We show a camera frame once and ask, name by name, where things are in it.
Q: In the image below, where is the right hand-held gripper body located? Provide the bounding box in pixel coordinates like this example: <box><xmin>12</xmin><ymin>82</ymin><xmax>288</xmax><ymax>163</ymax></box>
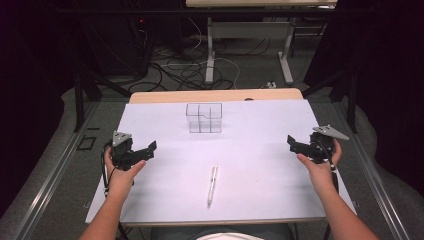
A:
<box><xmin>306</xmin><ymin>124</ymin><xmax>350</xmax><ymax>165</ymax></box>

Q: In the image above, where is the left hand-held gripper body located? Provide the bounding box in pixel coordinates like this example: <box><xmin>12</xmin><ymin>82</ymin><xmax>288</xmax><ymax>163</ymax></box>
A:
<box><xmin>110</xmin><ymin>130</ymin><xmax>141</xmax><ymax>172</ymax></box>

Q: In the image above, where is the clear acrylic organizer box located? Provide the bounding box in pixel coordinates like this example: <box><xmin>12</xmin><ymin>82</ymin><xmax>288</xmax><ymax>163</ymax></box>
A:
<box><xmin>185</xmin><ymin>102</ymin><xmax>224</xmax><ymax>134</ymax></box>

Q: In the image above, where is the white pen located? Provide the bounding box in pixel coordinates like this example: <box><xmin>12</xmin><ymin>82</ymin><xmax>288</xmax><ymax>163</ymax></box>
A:
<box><xmin>206</xmin><ymin>164</ymin><xmax>219</xmax><ymax>208</ymax></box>

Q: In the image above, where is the person's left hand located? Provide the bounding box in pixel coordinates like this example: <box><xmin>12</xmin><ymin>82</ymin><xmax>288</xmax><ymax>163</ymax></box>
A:
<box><xmin>104</xmin><ymin>146</ymin><xmax>147</xmax><ymax>201</ymax></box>

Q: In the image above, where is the person's right hand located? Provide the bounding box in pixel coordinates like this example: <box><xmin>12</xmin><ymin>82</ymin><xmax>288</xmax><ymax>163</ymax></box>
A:
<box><xmin>296</xmin><ymin>138</ymin><xmax>343</xmax><ymax>198</ymax></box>

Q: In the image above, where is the white table mat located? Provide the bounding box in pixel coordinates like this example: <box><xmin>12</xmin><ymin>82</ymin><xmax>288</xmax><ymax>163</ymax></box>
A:
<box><xmin>84</xmin><ymin>99</ymin><xmax>357</xmax><ymax>224</ymax></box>

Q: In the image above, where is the black computer tower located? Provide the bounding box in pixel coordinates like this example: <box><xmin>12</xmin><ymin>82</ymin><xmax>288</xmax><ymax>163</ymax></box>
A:
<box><xmin>96</xmin><ymin>14</ymin><xmax>152</xmax><ymax>78</ymax></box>

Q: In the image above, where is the person's white shirt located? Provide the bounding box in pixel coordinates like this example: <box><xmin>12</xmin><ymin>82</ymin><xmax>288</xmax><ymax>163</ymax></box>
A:
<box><xmin>196</xmin><ymin>232</ymin><xmax>268</xmax><ymax>240</ymax></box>

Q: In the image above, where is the white desk with metal legs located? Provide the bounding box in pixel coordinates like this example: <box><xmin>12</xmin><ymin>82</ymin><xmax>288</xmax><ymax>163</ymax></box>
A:
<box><xmin>185</xmin><ymin>0</ymin><xmax>338</xmax><ymax>86</ymax></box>

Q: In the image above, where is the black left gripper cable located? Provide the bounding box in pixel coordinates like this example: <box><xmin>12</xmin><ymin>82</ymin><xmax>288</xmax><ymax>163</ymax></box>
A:
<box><xmin>100</xmin><ymin>139</ymin><xmax>118</xmax><ymax>198</ymax></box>

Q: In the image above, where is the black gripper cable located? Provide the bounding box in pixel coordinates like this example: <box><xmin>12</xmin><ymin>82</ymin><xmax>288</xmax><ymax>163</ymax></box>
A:
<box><xmin>100</xmin><ymin>139</ymin><xmax>118</xmax><ymax>198</ymax></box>
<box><xmin>313</xmin><ymin>136</ymin><xmax>340</xmax><ymax>195</ymax></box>

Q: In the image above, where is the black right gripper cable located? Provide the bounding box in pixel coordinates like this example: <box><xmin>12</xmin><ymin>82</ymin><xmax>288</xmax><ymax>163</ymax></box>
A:
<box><xmin>313</xmin><ymin>136</ymin><xmax>340</xmax><ymax>195</ymax></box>

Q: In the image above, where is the black floor hatch frame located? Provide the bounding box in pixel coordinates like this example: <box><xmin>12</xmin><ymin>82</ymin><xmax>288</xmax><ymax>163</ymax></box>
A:
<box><xmin>76</xmin><ymin>135</ymin><xmax>98</xmax><ymax>152</ymax></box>

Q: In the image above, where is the black metal frame stand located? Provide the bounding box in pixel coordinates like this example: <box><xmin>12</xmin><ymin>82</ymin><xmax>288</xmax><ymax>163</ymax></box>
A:
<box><xmin>73</xmin><ymin>64</ymin><xmax>133</xmax><ymax>133</ymax></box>
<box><xmin>300</xmin><ymin>66</ymin><xmax>360</xmax><ymax>135</ymax></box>

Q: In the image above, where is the metal floor rail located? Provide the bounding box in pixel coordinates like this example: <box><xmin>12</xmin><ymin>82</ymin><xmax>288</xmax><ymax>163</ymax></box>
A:
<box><xmin>13</xmin><ymin>101</ymin><xmax>100</xmax><ymax>240</ymax></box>
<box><xmin>311</xmin><ymin>101</ymin><xmax>413</xmax><ymax>240</ymax></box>

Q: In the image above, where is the tangle of floor cables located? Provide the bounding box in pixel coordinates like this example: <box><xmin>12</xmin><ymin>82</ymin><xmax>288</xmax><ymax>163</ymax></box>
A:
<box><xmin>128</xmin><ymin>16</ymin><xmax>278</xmax><ymax>93</ymax></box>

